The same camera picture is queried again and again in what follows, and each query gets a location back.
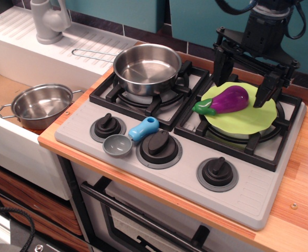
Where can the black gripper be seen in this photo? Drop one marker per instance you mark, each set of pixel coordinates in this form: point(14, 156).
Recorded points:
point(276, 66)

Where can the purple toy eggplant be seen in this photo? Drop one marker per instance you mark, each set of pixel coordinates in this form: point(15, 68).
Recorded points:
point(232, 99)

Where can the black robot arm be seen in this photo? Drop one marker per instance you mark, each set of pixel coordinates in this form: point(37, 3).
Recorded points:
point(258, 47)

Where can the lime green plate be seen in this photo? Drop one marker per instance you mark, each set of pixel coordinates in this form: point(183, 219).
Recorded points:
point(247, 121)

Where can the black right stove knob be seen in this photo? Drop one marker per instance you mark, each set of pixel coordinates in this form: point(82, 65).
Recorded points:
point(217, 175)

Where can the black stove knob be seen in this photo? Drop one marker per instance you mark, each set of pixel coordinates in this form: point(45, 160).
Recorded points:
point(106, 126)
point(159, 150)
point(217, 175)

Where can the grey toy stove top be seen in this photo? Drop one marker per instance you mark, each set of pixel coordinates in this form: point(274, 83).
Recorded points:
point(248, 203)

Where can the black middle stove knob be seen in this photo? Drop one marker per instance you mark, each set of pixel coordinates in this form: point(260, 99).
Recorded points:
point(159, 150)

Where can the black left stove knob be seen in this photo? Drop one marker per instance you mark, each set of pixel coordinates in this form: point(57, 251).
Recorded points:
point(106, 126)

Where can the black right burner grate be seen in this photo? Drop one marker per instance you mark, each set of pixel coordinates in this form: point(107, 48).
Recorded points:
point(266, 149)

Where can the black burner grate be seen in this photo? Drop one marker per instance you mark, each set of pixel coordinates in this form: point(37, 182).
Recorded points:
point(166, 107)
point(266, 149)

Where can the black left burner grate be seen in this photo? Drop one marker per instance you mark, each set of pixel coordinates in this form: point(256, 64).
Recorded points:
point(166, 107)

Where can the grey toy faucet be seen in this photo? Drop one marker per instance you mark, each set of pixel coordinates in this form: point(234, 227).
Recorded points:
point(49, 23)

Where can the white toy sink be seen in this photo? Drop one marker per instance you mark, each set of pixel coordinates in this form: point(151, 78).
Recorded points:
point(77, 61)

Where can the wood front drawer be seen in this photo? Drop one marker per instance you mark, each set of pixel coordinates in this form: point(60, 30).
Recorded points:
point(54, 218)

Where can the steel saucepan with handle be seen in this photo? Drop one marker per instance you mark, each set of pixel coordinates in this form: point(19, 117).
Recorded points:
point(142, 70)

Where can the blue handled grey spoon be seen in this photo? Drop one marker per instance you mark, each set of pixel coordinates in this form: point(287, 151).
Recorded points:
point(119, 145)

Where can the oven door with handle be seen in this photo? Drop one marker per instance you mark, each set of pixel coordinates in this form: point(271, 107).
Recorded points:
point(134, 222)

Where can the steel two-handled pot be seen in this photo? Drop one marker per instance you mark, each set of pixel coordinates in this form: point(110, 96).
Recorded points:
point(38, 107)

